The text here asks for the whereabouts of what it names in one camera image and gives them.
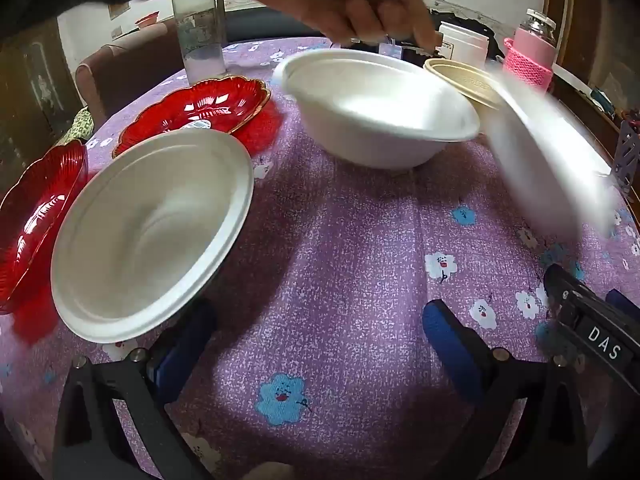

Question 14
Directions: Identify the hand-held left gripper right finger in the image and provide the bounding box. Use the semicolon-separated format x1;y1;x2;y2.
422;299;588;480

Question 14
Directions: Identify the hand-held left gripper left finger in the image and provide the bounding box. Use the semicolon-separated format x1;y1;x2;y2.
52;300;221;480

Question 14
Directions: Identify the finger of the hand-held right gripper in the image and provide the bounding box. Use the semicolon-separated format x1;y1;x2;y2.
606;287;640;322
544;263;601;331

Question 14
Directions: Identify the large white paper bowl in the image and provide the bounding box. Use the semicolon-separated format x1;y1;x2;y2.
50;130;255;345

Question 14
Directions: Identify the red glass plate gold rim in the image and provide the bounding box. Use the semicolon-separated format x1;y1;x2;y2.
112;76;272;158
0;139;90;316

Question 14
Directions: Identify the black phone stand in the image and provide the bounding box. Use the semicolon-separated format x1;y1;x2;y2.
612;120;640;196

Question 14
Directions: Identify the beige plastic bowl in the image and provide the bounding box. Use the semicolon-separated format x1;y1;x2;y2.
423;58;506;111

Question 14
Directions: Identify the bottle with pink knit sleeve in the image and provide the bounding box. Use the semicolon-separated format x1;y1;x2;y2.
502;9;557;92

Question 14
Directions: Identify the floral blanket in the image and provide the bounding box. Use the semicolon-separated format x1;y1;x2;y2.
62;107;96;143

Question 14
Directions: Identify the white plastic jar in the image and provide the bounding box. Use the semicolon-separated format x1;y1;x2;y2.
437;21;490;68

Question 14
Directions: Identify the wooden cabinet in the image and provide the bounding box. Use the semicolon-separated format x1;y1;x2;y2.
545;0;640;126

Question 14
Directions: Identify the brown armchair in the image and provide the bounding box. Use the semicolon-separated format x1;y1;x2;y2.
75;20;181;126

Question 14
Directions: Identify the clear bottle with green lid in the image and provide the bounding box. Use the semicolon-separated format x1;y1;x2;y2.
170;0;227;85

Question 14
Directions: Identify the black sofa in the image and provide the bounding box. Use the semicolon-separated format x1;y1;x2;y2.
225;7;326;43

